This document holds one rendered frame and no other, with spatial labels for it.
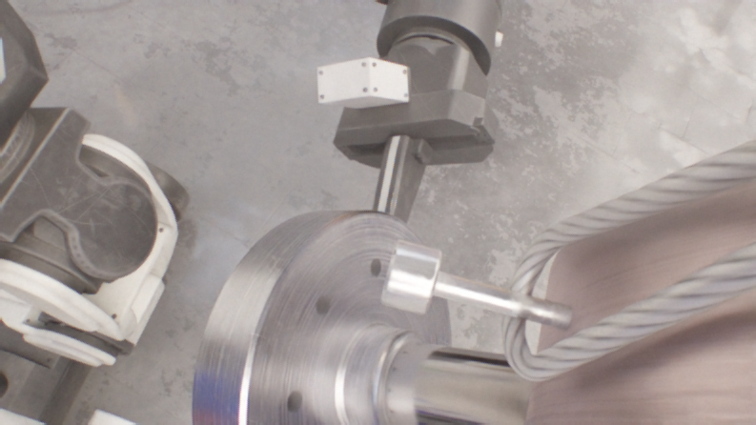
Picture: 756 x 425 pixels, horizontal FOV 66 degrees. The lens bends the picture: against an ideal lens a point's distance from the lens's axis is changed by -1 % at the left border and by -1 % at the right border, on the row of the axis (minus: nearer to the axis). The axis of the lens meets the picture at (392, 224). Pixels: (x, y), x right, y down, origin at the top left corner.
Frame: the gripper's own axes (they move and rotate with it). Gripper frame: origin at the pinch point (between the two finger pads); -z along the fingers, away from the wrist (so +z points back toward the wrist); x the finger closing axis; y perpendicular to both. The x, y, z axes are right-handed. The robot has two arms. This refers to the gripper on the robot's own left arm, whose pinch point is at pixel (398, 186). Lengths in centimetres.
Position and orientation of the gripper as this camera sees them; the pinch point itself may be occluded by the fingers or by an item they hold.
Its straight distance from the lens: 40.6
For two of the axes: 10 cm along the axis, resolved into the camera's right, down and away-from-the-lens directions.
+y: -5.1, -4.3, -7.5
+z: 2.4, -9.0, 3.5
